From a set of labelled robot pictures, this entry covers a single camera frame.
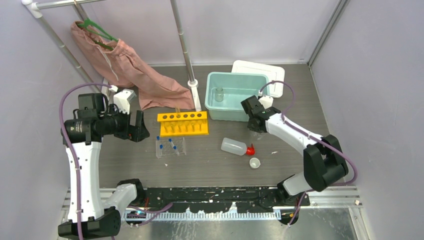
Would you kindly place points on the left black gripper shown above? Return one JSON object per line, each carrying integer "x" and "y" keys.
{"x": 136, "y": 133}

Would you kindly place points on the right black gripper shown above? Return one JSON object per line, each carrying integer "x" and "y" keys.
{"x": 250, "y": 126}

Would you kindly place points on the large clear test tube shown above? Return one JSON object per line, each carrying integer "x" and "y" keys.
{"x": 178, "y": 111}

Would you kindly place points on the small clear tube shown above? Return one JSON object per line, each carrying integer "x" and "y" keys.
{"x": 176, "y": 150}

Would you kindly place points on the white squeeze bottle red cap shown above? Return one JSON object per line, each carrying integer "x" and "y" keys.
{"x": 236, "y": 147}

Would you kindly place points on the small glass flask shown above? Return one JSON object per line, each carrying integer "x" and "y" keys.
{"x": 219, "y": 94}

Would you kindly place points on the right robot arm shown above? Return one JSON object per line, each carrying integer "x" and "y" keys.
{"x": 323, "y": 160}

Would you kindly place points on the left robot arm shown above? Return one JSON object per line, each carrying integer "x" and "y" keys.
{"x": 89, "y": 217}

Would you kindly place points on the white bin lid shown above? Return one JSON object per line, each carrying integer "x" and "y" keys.
{"x": 273, "y": 73}

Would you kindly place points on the clear well plate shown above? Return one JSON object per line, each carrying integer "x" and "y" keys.
{"x": 179, "y": 142}

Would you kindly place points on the teal plastic bin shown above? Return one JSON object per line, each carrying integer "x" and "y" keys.
{"x": 237, "y": 87}

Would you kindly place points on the small white cup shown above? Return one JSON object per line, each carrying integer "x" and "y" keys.
{"x": 254, "y": 163}

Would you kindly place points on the yellow test tube rack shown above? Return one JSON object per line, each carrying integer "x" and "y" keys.
{"x": 177, "y": 124}

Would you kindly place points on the pink cloth garment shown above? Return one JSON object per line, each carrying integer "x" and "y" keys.
{"x": 124, "y": 68}

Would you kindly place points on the green clothes hanger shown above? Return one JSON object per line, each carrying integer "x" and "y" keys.
{"x": 91, "y": 31}

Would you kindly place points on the metal clothes rack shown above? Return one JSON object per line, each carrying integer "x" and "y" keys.
{"x": 35, "y": 9}

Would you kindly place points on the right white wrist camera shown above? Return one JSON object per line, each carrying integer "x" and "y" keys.
{"x": 266, "y": 101}

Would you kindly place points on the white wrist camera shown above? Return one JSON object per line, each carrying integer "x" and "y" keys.
{"x": 266, "y": 101}
{"x": 122, "y": 99}

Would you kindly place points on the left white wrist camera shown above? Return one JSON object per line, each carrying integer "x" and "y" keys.
{"x": 122, "y": 99}

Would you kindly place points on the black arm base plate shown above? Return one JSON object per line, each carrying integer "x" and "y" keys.
{"x": 247, "y": 199}

